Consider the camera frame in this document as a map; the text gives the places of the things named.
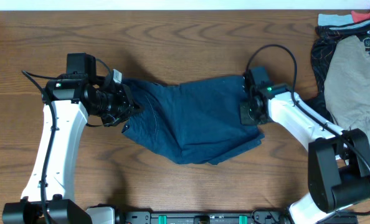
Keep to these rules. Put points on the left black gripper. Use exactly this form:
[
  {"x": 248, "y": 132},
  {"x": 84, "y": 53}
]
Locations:
[{"x": 127, "y": 107}]

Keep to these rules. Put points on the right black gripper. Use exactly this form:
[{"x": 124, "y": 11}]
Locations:
[{"x": 245, "y": 118}]

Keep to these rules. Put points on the dark blue denim shorts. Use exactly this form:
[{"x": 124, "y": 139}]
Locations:
[{"x": 192, "y": 123}]

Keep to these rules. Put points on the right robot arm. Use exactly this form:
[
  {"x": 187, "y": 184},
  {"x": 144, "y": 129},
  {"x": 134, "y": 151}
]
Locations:
[{"x": 338, "y": 160}]

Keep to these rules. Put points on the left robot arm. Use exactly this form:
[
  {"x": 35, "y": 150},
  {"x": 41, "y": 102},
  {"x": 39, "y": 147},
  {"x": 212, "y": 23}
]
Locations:
[{"x": 49, "y": 194}]

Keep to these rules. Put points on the light blue cloth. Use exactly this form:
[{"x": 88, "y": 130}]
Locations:
[{"x": 334, "y": 19}]

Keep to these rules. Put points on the black patterned garment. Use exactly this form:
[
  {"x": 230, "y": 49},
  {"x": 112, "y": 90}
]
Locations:
[{"x": 322, "y": 53}]

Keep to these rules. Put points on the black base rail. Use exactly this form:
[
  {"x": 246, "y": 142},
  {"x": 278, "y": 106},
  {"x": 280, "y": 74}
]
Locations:
[{"x": 200, "y": 217}]

